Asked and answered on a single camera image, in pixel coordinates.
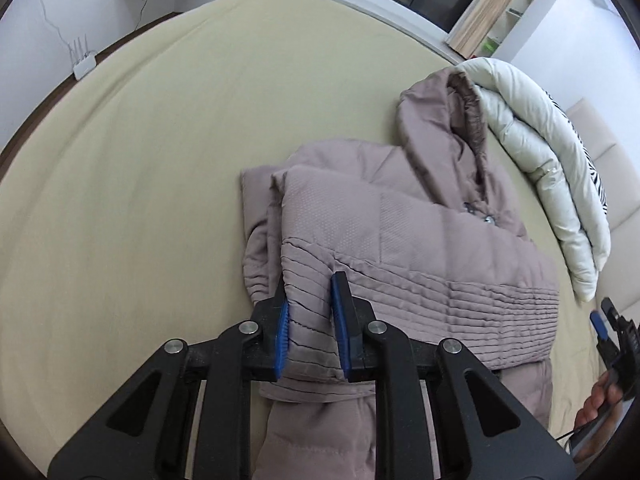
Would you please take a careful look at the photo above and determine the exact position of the person's right hand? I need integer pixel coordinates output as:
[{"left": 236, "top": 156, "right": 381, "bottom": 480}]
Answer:
[{"left": 574, "top": 367, "right": 623, "bottom": 432}]

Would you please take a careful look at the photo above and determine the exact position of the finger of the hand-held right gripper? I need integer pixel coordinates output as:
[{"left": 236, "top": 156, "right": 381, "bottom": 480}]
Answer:
[{"left": 590, "top": 310, "right": 612, "bottom": 356}]

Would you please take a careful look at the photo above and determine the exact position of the wooden white shelf unit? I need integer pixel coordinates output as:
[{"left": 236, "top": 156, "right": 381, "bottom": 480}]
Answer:
[{"left": 445, "top": 0, "right": 576, "bottom": 59}]

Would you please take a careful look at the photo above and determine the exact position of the router cable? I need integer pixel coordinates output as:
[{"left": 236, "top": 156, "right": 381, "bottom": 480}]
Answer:
[{"left": 131, "top": 0, "right": 149, "bottom": 36}]

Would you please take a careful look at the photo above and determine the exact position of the white router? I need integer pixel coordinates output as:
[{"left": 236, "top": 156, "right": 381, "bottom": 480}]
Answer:
[{"left": 67, "top": 35, "right": 100, "bottom": 81}]

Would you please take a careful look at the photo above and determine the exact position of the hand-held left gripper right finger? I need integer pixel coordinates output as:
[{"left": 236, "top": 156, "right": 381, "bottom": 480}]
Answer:
[{"left": 330, "top": 271, "right": 578, "bottom": 480}]

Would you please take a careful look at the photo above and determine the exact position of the white padded headboard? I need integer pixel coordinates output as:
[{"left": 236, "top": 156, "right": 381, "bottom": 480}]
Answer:
[{"left": 565, "top": 97, "right": 640, "bottom": 321}]

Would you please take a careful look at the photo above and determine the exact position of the white folded duvet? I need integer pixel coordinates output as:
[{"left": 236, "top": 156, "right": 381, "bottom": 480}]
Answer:
[{"left": 455, "top": 58, "right": 613, "bottom": 303}]

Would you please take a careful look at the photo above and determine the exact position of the zebra striped pillow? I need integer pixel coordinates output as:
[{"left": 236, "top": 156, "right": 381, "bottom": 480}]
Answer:
[{"left": 542, "top": 90, "right": 609, "bottom": 217}]

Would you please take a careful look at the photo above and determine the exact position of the beige bed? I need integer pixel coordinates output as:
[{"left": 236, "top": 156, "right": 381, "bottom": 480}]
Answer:
[{"left": 0, "top": 0, "right": 640, "bottom": 463}]

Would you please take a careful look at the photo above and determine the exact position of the mauve hooded down jacket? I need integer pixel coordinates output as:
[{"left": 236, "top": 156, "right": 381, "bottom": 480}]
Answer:
[{"left": 239, "top": 67, "right": 561, "bottom": 480}]

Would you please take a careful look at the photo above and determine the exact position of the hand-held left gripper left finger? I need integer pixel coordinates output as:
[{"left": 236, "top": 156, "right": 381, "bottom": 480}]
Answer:
[{"left": 47, "top": 277, "right": 291, "bottom": 480}]

